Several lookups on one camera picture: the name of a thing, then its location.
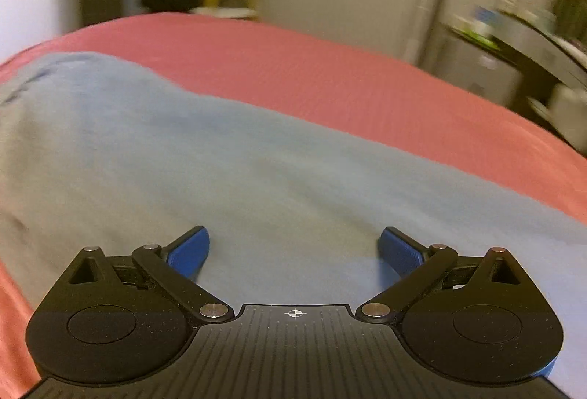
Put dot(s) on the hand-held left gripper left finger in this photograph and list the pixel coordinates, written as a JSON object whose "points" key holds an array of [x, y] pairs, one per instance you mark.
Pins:
{"points": [[192, 248]]}

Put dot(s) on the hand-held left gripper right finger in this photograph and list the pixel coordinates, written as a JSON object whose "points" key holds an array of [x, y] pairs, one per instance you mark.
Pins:
{"points": [[395, 248]]}

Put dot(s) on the grey pants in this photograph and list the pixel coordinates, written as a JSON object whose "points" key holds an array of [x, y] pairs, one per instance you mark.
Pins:
{"points": [[183, 160]]}

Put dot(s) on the pink ribbed bed blanket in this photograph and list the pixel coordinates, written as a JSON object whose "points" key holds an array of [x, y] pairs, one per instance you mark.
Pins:
{"points": [[344, 78]]}

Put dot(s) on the grey cabinet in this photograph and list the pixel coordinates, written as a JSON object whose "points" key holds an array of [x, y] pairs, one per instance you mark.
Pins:
{"points": [[481, 64]]}

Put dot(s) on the white upholstered chair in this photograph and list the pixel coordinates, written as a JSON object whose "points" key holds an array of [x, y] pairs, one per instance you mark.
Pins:
{"points": [[566, 105]]}

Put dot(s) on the grey vanity desk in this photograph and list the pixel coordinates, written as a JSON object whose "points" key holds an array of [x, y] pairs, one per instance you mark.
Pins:
{"points": [[536, 41]]}

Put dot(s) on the white tower fan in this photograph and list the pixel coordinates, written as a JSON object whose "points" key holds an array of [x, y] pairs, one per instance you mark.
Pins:
{"points": [[433, 0]]}

